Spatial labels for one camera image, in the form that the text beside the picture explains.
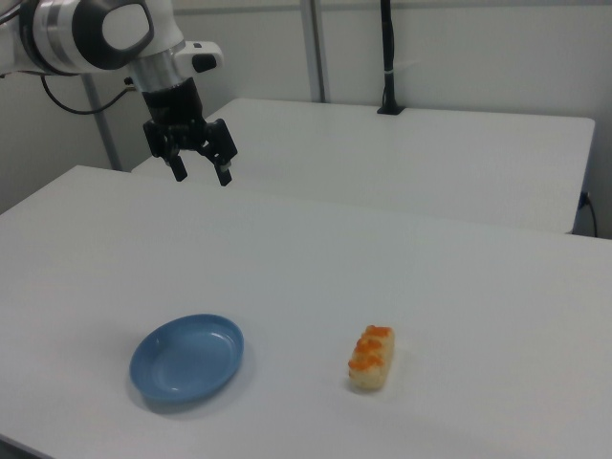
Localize orange glazed bread loaf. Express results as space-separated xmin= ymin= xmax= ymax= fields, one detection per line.
xmin=347 ymin=324 xmax=398 ymax=393

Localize grey metal partition post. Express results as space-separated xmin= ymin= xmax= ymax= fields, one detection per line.
xmin=299 ymin=0 xmax=332 ymax=103
xmin=81 ymin=71 xmax=121 ymax=172

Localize white side table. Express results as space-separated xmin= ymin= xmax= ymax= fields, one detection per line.
xmin=131 ymin=97 xmax=597 ymax=236

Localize black camera stand pole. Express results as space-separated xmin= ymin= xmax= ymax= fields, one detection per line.
xmin=376 ymin=0 xmax=407 ymax=116

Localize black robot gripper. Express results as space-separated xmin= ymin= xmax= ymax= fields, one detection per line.
xmin=142 ymin=77 xmax=239 ymax=187

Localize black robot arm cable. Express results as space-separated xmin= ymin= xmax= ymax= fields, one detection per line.
xmin=39 ymin=74 xmax=138 ymax=116

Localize thin black pole cable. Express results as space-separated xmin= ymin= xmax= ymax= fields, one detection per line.
xmin=382 ymin=9 xmax=399 ymax=77

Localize blue round plate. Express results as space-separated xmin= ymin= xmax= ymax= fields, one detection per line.
xmin=128 ymin=313 xmax=246 ymax=404

